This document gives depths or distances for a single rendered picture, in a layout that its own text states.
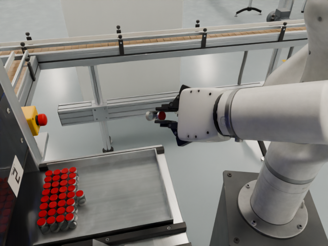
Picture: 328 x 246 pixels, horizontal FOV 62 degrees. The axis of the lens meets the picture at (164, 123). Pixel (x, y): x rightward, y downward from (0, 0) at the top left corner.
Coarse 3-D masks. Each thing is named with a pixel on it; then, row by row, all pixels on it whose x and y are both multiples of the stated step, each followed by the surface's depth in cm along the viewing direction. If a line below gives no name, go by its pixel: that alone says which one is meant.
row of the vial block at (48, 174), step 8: (48, 176) 78; (48, 184) 76; (48, 192) 74; (48, 200) 73; (40, 208) 70; (48, 208) 72; (40, 216) 69; (48, 216) 70; (40, 224) 67; (48, 232) 70
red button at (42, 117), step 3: (39, 114) 87; (42, 114) 87; (39, 117) 86; (42, 117) 86; (45, 117) 87; (39, 120) 86; (42, 120) 86; (45, 120) 87; (39, 123) 86; (42, 123) 86; (45, 123) 87
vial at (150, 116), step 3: (156, 111) 59; (159, 111) 59; (147, 114) 61; (150, 114) 60; (153, 114) 59; (156, 114) 59; (147, 117) 61; (150, 117) 60; (153, 117) 59; (156, 117) 59; (147, 120) 62; (150, 120) 61; (153, 120) 60
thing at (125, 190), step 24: (48, 168) 85; (96, 168) 87; (120, 168) 87; (144, 168) 87; (96, 192) 80; (120, 192) 80; (144, 192) 80; (96, 216) 74; (120, 216) 74; (144, 216) 74; (168, 216) 74; (48, 240) 69; (72, 240) 66
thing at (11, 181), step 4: (16, 156) 68; (16, 160) 68; (16, 164) 68; (12, 168) 65; (16, 168) 67; (20, 168) 70; (12, 172) 65; (20, 172) 70; (12, 176) 65; (20, 176) 70; (8, 180) 62; (12, 180) 64; (20, 180) 69; (12, 184) 64; (16, 184) 66; (12, 188) 64; (16, 188) 66; (16, 192) 66; (16, 196) 65
